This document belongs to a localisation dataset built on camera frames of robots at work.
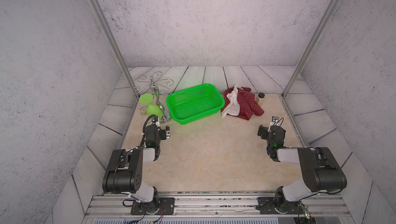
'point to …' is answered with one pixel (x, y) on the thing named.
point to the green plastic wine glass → (146, 98)
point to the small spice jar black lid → (261, 97)
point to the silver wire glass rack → (152, 82)
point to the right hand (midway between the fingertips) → (272, 125)
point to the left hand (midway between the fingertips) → (160, 125)
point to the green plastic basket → (193, 104)
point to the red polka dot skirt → (248, 106)
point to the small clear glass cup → (143, 110)
